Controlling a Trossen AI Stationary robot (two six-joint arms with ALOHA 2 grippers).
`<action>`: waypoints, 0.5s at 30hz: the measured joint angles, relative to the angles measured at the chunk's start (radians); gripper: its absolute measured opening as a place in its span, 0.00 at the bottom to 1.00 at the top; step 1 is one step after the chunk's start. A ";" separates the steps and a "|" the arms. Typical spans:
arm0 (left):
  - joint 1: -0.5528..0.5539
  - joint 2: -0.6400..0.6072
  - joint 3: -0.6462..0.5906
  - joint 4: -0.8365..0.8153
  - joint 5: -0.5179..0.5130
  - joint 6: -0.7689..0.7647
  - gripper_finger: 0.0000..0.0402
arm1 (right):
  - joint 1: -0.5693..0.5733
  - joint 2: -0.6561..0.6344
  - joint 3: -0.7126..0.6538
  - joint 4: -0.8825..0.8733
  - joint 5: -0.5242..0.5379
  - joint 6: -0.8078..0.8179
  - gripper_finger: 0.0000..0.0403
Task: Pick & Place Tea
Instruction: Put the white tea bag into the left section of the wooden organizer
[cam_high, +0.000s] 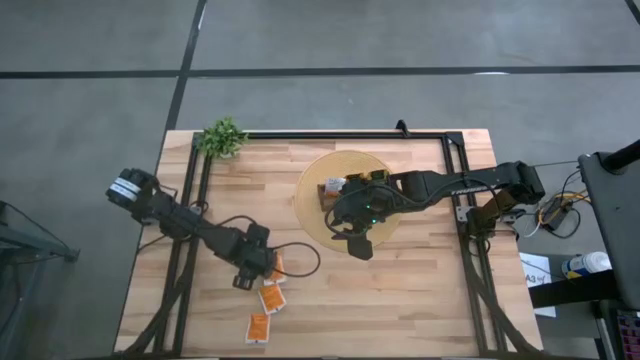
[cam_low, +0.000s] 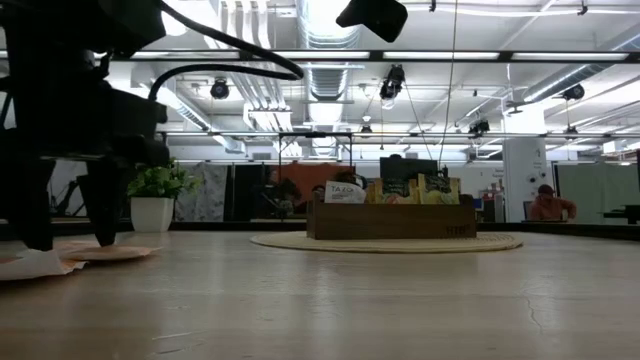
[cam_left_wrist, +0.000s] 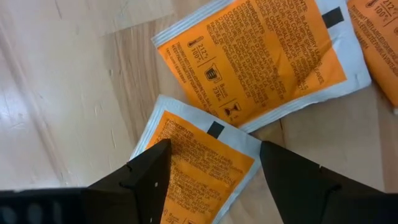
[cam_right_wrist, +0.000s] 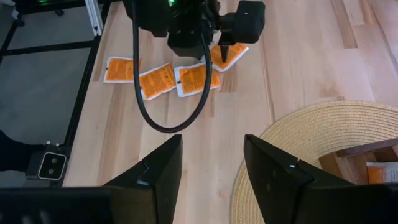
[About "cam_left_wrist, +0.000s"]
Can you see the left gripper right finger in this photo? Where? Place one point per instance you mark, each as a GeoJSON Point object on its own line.
{"type": "Point", "coordinates": [295, 186]}

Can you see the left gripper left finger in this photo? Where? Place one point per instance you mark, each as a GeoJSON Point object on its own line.
{"type": "Point", "coordinates": [140, 193]}

